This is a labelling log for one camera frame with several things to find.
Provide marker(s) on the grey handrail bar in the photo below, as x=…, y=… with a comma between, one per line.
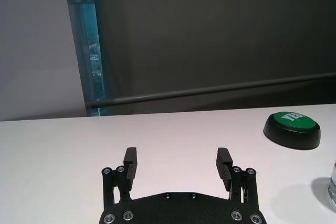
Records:
x=210, y=89

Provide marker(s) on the blue glass window strip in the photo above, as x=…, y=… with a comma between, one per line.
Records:
x=90, y=51

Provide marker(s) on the clear water bottle green label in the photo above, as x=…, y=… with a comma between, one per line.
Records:
x=333, y=187

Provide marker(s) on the green YES button black base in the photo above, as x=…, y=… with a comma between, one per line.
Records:
x=291, y=132

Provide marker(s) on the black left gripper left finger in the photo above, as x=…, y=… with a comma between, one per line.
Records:
x=109, y=187

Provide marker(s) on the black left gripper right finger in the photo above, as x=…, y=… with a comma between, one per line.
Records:
x=249, y=187

